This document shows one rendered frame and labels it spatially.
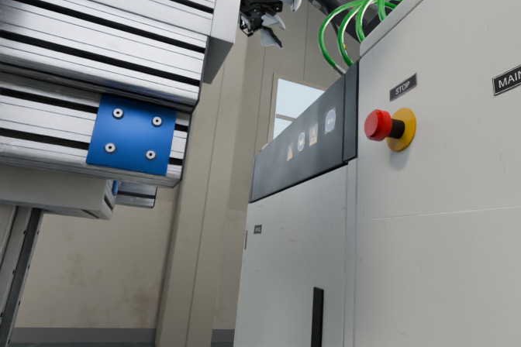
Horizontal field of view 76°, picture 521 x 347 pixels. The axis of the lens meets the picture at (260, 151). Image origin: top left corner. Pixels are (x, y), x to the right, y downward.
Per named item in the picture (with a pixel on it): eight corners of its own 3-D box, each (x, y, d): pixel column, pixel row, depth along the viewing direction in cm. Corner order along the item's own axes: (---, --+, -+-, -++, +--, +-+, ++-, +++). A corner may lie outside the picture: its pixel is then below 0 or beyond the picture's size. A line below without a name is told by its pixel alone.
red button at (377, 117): (358, 151, 40) (358, 111, 41) (388, 156, 41) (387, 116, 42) (384, 139, 35) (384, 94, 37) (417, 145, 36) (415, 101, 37)
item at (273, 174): (250, 202, 110) (255, 155, 114) (263, 204, 111) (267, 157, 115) (342, 163, 52) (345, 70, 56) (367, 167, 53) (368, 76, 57)
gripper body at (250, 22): (250, 39, 112) (228, 18, 115) (269, 29, 115) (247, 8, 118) (250, 20, 105) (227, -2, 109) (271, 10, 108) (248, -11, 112)
